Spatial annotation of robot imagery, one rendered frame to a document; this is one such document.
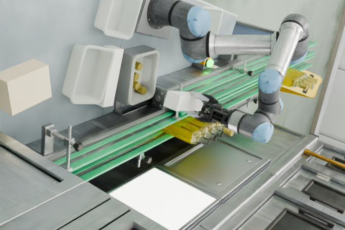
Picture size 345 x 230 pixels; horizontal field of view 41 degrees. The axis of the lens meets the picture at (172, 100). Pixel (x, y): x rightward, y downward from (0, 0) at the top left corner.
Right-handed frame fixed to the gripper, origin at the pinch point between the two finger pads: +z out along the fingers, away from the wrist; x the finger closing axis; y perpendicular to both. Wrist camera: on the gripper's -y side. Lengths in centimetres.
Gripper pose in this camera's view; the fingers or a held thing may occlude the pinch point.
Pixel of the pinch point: (190, 102)
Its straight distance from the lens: 182.4
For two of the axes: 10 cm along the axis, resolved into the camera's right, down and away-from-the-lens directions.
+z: -8.0, -3.2, 5.1
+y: -5.3, -0.2, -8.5
